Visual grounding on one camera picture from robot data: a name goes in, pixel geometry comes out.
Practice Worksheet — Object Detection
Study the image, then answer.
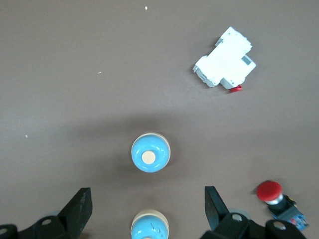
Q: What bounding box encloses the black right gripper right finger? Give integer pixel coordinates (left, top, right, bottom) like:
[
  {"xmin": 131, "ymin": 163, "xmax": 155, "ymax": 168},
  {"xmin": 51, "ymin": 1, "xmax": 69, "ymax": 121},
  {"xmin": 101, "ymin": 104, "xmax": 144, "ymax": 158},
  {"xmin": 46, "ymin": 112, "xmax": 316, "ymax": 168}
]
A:
[{"xmin": 201, "ymin": 185, "xmax": 307, "ymax": 239}]

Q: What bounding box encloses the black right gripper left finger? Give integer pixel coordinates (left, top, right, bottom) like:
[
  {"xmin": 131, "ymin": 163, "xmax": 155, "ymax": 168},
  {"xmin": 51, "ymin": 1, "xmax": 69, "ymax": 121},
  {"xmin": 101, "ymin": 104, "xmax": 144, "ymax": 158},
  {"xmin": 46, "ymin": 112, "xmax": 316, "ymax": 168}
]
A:
[{"xmin": 0, "ymin": 187, "xmax": 93, "ymax": 239}]

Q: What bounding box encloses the blue bell with scratches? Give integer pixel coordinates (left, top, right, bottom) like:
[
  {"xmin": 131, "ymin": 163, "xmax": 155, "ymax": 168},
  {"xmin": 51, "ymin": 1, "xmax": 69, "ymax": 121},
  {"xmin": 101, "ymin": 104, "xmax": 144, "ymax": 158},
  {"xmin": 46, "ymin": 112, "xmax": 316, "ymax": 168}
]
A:
[{"xmin": 131, "ymin": 209, "xmax": 170, "ymax": 239}]

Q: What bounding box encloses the smooth blue bell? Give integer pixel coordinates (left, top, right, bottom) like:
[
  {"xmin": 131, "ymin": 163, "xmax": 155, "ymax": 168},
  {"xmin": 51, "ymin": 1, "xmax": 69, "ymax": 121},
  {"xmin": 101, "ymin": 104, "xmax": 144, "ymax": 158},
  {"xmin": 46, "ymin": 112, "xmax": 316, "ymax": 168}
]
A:
[{"xmin": 131, "ymin": 133, "xmax": 172, "ymax": 174}]

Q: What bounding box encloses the white circuit breaker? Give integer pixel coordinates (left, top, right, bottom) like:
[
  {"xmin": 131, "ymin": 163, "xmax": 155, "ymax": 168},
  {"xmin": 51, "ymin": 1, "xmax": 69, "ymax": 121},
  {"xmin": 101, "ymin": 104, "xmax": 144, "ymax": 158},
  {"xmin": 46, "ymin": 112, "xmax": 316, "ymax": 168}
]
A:
[{"xmin": 193, "ymin": 26, "xmax": 257, "ymax": 93}]

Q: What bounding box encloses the red push button switch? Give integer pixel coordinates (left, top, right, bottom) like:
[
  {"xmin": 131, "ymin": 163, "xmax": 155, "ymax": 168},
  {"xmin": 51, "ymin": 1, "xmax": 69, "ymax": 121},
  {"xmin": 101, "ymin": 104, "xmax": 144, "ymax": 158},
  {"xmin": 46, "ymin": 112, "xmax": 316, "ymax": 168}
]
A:
[{"xmin": 256, "ymin": 181, "xmax": 310, "ymax": 231}]

